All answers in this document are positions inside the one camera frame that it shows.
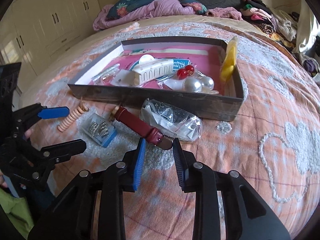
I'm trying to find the blue box of earrings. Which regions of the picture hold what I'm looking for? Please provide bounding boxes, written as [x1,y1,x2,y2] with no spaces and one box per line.
[81,113,117,148]

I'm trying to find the red leather watch strap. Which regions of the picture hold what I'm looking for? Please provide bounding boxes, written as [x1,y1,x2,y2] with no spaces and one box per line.
[109,105,174,151]

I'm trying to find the white hair claw clip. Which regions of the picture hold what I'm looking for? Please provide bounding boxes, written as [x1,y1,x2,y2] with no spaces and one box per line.
[132,54,174,86]

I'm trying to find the green sleeve forearm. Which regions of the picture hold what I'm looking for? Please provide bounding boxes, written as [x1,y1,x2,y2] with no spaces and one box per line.
[1,188,34,239]

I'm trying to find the small clear jewelry bag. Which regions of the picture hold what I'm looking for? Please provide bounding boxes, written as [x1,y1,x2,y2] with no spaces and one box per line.
[91,63,120,82]

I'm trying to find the left hand painted nails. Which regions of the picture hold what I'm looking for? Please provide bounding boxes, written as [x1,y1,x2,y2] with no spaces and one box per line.
[0,128,34,189]

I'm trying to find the clear crinkled plastic bag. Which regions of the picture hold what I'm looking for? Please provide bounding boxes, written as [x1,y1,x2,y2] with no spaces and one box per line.
[139,99,203,143]

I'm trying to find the stud earrings card bag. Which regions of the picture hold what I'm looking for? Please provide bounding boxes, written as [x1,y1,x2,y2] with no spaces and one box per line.
[110,69,136,87]

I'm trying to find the orange white patterned blanket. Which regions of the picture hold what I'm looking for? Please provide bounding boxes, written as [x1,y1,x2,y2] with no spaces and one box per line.
[19,16,319,239]

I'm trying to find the cream built-in wardrobe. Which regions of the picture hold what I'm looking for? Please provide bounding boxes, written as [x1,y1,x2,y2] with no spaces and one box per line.
[0,0,102,81]

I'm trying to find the red bead earrings bag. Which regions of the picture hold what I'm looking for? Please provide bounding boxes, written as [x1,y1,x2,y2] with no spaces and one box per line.
[156,64,202,90]

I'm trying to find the shallow cardboard box tray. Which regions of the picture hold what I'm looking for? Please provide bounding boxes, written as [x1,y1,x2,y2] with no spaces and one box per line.
[68,36,245,121]

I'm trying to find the yellow item plastic bag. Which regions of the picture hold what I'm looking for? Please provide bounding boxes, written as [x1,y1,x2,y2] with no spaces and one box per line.
[220,36,238,83]

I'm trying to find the floral dark pillow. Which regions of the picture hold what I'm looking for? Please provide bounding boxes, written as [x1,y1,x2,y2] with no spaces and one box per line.
[106,0,208,20]

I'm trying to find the purple crumpled duvet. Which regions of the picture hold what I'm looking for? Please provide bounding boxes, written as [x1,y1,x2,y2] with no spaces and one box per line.
[92,0,196,31]

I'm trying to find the bag of clothes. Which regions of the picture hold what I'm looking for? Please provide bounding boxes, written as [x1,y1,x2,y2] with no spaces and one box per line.
[298,53,319,78]

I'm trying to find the pink fuzzy garment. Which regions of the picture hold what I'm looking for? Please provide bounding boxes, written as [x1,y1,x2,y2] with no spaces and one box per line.
[206,7,243,21]

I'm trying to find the pile of clothes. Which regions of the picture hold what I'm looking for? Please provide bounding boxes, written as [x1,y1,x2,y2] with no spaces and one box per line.
[240,0,299,44]

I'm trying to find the cream curtain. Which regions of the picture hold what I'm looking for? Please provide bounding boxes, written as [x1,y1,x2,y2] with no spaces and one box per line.
[293,0,319,54]

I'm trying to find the orange spiral hair tie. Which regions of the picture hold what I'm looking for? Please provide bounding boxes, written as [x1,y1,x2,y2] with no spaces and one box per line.
[57,97,90,133]

